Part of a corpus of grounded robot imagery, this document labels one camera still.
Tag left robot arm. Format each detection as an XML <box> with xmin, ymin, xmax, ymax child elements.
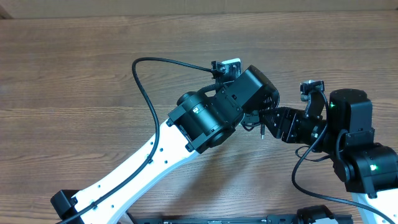
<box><xmin>50</xmin><ymin>65</ymin><xmax>279</xmax><ymax>223</ymax></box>

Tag black usb cable thick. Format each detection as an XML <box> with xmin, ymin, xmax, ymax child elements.
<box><xmin>241</xmin><ymin>111</ymin><xmax>262</xmax><ymax>131</ymax></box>

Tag black usb cable thin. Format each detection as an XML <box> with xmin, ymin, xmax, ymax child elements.
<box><xmin>260</xmin><ymin>124</ymin><xmax>266</xmax><ymax>139</ymax></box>

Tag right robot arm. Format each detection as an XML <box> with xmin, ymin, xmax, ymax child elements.
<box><xmin>259</xmin><ymin>88</ymin><xmax>397</xmax><ymax>223</ymax></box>

